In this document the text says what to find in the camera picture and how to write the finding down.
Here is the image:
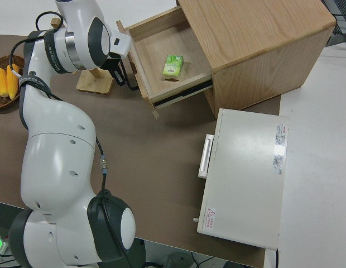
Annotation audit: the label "light wooden cabinet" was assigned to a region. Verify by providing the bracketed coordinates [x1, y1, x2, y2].
[177, 0, 337, 121]

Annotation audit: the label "light wooden drawer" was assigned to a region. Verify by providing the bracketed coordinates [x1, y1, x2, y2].
[116, 6, 214, 119]

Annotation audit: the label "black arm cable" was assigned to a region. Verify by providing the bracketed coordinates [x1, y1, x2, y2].
[9, 12, 134, 268]

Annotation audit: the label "brown table mat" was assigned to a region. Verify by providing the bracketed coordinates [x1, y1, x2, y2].
[0, 33, 282, 268]

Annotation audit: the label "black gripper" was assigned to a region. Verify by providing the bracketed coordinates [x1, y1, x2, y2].
[105, 57, 126, 87]

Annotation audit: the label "yellow corn cob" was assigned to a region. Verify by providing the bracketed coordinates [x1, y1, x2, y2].
[0, 68, 8, 98]
[6, 64, 20, 101]

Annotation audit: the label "white toaster oven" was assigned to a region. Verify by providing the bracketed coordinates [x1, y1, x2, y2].
[193, 108, 290, 250]

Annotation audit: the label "wooden mug tree stand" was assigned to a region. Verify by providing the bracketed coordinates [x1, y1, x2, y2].
[50, 17, 114, 95]

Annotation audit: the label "green tissue pack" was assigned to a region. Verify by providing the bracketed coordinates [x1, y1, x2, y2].
[161, 54, 185, 82]

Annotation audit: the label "brown wicker basket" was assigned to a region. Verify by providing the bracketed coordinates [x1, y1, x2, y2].
[0, 55, 26, 109]

